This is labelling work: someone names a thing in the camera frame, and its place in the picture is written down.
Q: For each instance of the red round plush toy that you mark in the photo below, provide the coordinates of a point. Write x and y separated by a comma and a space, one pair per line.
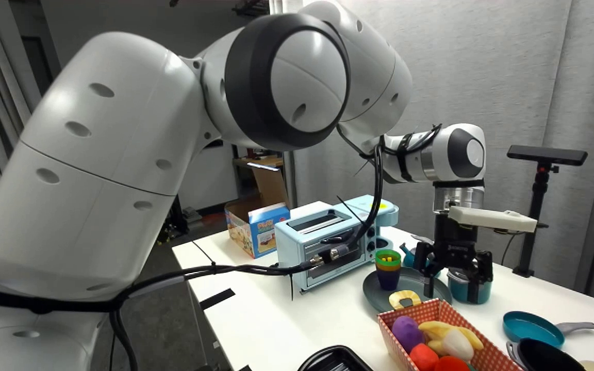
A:
423, 358

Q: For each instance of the grey fabric curtain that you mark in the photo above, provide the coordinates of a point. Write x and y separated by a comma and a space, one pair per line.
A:
516, 83

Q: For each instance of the purple round plush toy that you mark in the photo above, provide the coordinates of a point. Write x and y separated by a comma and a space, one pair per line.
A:
406, 332

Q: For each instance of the teal toy kettle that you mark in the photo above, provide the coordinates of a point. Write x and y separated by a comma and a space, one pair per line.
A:
411, 257

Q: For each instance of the blue orange toy package box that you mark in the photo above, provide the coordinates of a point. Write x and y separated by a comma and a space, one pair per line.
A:
262, 229

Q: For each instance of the light blue toy toaster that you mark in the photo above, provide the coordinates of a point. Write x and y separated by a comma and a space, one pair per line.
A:
311, 237

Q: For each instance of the black toy pot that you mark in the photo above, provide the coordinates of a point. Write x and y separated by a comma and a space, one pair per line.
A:
545, 358

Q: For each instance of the grey blue plate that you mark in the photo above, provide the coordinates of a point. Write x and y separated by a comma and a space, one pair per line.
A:
380, 298

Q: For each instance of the brown cardboard box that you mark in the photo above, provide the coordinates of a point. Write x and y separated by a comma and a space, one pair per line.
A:
267, 177

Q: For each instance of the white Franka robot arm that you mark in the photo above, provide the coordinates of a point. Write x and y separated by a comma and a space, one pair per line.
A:
104, 171

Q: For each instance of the teal toy frying pan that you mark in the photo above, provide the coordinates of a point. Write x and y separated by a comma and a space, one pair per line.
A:
531, 328

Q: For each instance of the yellow banana plush toy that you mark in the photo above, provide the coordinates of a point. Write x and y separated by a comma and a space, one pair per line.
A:
453, 342

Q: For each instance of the red apple plush toy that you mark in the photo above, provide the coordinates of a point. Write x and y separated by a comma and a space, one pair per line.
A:
453, 363

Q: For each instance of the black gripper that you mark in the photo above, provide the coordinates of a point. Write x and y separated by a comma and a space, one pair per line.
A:
457, 248

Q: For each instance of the black camera pole stand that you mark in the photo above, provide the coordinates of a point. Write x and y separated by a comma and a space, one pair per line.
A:
537, 212

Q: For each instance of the black oval plastic tray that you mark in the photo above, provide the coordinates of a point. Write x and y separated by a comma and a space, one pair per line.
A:
335, 360

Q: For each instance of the black camera bar on pole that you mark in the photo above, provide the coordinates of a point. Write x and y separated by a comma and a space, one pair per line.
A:
547, 155

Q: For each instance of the black tape strip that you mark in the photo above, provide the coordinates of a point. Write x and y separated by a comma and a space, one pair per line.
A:
215, 298

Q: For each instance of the red checkered carton box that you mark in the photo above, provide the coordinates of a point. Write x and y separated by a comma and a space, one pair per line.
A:
489, 354

